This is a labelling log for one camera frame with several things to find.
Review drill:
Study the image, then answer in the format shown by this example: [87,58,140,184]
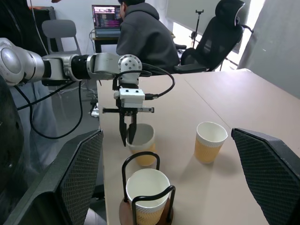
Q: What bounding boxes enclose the orange ribbed paper cup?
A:
[125,168,171,225]
[193,121,229,165]
[126,123,157,167]

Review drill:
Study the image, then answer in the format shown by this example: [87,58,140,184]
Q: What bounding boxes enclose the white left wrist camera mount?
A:
[113,88,145,109]

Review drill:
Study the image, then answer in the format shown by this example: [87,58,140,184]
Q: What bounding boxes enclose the dark robot torso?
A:
[0,76,25,214]

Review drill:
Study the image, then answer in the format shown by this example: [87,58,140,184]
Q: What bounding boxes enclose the black mesh office chair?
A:
[173,0,255,74]

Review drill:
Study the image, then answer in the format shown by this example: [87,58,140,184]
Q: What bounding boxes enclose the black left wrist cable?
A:
[116,62,176,101]

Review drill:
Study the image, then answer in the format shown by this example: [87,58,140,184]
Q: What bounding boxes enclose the grey plastic chair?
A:
[41,19,82,56]

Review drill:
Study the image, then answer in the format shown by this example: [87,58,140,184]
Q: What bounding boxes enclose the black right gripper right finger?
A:
[231,127,300,225]

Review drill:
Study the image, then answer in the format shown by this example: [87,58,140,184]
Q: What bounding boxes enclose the open laptop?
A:
[91,4,124,38]

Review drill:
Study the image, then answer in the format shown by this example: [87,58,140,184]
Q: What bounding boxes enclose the black wire cup holder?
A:
[119,151,177,225]

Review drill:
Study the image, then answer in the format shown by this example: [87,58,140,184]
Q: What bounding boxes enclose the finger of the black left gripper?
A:
[119,115,129,147]
[128,116,137,144]

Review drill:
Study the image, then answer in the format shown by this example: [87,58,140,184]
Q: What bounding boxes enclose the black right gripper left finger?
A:
[3,128,104,225]

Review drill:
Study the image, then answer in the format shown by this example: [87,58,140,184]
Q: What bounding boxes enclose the white power strip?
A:
[90,102,100,119]

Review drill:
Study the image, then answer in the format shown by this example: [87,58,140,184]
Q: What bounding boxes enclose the person in grey hoodie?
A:
[115,0,181,75]

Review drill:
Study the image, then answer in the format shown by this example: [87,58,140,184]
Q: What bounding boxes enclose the black phone tripod stand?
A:
[188,9,205,49]

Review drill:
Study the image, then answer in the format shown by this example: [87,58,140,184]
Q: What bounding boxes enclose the dark wooden desk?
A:
[93,36,120,53]

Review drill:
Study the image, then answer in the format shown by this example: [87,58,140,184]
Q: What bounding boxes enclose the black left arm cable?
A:
[13,79,84,140]

